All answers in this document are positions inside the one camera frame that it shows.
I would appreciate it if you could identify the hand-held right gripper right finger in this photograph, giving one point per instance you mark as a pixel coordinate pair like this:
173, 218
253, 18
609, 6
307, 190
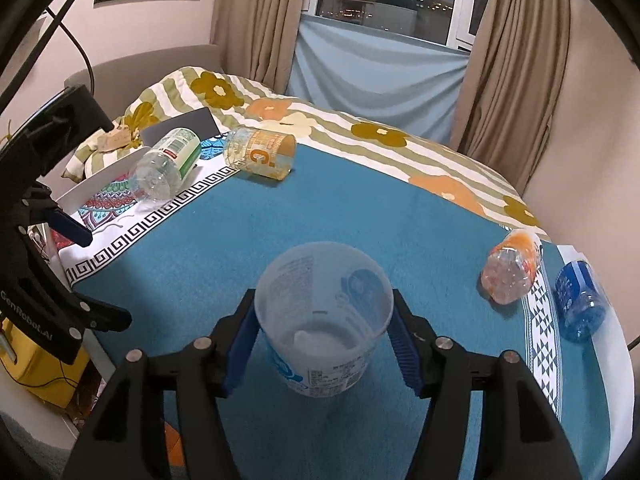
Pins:
404, 355

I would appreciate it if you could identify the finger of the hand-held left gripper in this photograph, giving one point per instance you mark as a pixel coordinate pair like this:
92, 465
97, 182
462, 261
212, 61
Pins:
70, 227
107, 320

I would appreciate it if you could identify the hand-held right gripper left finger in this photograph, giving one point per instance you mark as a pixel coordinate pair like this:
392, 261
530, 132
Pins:
240, 350

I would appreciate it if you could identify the translucent plastic cup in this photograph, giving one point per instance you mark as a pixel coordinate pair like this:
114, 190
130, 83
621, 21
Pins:
320, 310

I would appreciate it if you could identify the clear cup orange label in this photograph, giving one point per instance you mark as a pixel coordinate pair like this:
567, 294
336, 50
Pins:
255, 155

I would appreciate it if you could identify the mandala patterned cloth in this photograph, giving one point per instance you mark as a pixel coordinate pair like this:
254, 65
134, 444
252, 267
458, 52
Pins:
112, 202

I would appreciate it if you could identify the beige paper tag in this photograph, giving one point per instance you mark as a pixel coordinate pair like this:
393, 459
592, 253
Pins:
114, 139

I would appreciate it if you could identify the yellow box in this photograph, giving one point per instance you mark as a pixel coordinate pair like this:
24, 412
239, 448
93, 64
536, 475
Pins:
30, 360

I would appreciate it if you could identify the grey headboard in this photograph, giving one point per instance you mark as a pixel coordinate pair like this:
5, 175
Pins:
135, 62

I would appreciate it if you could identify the clear bottle green label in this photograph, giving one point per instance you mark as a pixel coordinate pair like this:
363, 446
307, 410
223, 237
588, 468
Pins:
172, 152

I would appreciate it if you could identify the black tablet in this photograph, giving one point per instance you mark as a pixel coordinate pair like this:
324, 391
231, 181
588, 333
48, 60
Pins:
192, 122

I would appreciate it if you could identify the clear bottle orange label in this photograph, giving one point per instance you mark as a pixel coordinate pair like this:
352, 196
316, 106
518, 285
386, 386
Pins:
512, 270

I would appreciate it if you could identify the white triangle patterned cloth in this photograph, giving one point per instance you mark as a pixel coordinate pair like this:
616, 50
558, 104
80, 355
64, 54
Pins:
542, 360

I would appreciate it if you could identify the teal blanket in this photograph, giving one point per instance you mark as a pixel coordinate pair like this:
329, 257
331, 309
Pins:
350, 205

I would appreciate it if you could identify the blue plastic bottle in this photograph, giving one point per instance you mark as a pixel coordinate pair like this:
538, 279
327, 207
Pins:
577, 300

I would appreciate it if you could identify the beige curtain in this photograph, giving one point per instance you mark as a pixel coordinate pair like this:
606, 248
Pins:
260, 20
515, 70

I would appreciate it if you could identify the floral striped blanket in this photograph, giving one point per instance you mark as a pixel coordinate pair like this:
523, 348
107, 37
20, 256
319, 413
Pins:
350, 127

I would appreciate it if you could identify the light blue cloth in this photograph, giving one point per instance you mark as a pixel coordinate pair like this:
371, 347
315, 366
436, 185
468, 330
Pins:
375, 75

